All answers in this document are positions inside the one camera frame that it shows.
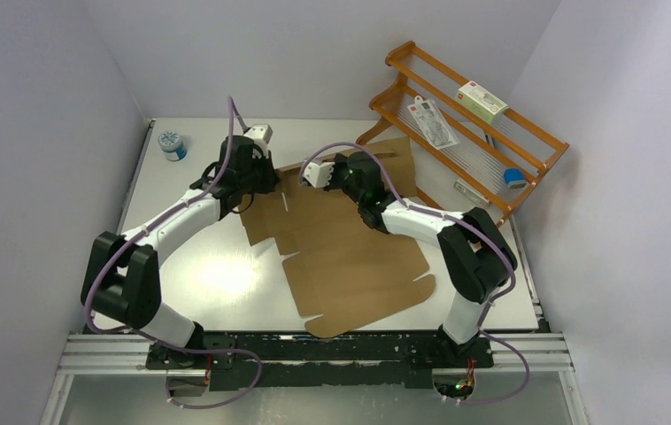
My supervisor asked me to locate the brown cardboard box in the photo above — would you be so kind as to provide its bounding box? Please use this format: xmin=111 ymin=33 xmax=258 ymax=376
xmin=241 ymin=163 xmax=436 ymax=338

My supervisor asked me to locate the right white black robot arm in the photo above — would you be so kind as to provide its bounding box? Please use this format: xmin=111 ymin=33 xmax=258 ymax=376
xmin=305 ymin=151 xmax=518 ymax=367

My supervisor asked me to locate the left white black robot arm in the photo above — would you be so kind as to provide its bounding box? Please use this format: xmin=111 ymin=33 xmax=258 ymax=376
xmin=81 ymin=126 xmax=280 ymax=368

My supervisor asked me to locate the white green product box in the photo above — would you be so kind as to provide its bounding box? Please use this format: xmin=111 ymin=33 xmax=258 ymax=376
xmin=454 ymin=81 xmax=509 ymax=125

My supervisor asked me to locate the small blue white jar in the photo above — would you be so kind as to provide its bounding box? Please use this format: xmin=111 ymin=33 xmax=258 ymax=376
xmin=158 ymin=130 xmax=187 ymax=162

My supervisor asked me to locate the clear plastic blister package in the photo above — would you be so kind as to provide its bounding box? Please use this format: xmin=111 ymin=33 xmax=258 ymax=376
xmin=407 ymin=96 xmax=459 ymax=150

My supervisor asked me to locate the small silver packaged item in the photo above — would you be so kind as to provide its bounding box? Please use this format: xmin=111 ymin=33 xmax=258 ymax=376
xmin=453 ymin=178 xmax=490 ymax=208

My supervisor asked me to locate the orange wooden rack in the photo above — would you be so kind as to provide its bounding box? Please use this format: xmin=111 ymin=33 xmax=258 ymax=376
xmin=357 ymin=41 xmax=569 ymax=225

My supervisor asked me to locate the blue white eraser block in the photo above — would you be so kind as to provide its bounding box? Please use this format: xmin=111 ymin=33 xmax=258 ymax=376
xmin=503 ymin=168 xmax=528 ymax=189

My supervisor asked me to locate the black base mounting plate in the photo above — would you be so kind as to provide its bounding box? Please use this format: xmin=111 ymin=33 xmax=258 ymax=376
xmin=145 ymin=330 xmax=493 ymax=391

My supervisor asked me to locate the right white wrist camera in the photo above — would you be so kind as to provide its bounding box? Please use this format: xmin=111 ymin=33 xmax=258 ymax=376
xmin=301 ymin=161 xmax=335 ymax=189

